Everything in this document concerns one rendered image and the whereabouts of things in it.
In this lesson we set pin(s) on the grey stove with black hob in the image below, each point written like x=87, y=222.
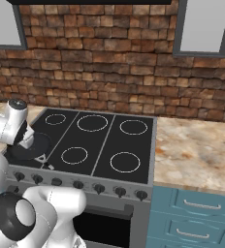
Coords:
x=101, y=148

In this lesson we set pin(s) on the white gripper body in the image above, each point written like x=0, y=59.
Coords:
x=29, y=135

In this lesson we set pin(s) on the blue drawer front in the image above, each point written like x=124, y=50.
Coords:
x=201, y=195
x=198, y=226

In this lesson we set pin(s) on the black stove knob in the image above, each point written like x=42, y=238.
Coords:
x=120, y=192
x=37, y=179
x=78, y=184
x=99, y=188
x=19, y=176
x=141, y=195
x=56, y=181

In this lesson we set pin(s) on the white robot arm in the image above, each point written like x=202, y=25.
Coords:
x=7, y=124

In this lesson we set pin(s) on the black glass oven door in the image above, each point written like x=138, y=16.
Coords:
x=101, y=230

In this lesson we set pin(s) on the dark grey frying pan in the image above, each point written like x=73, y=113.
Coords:
x=37, y=145

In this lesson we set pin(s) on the black range hood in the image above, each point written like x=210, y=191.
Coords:
x=85, y=1

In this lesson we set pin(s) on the grey framed window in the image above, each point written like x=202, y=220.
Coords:
x=1, y=22
x=201, y=25

